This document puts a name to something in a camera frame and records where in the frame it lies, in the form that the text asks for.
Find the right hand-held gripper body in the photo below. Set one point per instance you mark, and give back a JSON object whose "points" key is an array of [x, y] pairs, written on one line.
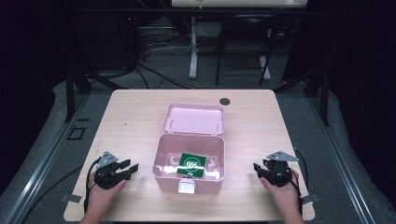
{"points": [[278, 172]]}

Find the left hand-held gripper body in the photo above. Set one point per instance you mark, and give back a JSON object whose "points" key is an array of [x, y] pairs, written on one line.
{"points": [[107, 175]]}

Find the green small carton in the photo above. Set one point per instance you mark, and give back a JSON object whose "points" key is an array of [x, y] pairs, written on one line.
{"points": [[191, 165]]}

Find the pink lidded storage box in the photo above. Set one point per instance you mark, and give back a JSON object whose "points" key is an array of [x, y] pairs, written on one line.
{"points": [[193, 119]]}

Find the person's left hand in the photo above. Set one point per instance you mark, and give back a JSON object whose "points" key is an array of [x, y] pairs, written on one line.
{"points": [[101, 199]]}

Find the person's right hand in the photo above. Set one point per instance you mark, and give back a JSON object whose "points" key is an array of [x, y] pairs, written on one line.
{"points": [[286, 197]]}

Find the grey metal table clip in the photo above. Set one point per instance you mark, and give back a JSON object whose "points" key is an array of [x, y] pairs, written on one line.
{"points": [[71, 198], [310, 199]]}

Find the dark round table grommet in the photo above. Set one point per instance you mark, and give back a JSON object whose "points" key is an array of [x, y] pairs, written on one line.
{"points": [[224, 101]]}

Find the black chair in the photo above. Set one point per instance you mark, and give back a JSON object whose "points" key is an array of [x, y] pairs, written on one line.
{"points": [[246, 34]]}

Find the white desk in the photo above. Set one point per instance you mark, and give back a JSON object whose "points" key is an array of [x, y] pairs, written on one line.
{"points": [[193, 46]]}

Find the aluminium floor rail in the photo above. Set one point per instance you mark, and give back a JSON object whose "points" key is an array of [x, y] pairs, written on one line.
{"points": [[46, 155], [339, 155]]}

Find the black metal frame stand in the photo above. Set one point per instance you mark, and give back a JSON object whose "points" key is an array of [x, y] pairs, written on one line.
{"points": [[70, 93], [323, 93]]}

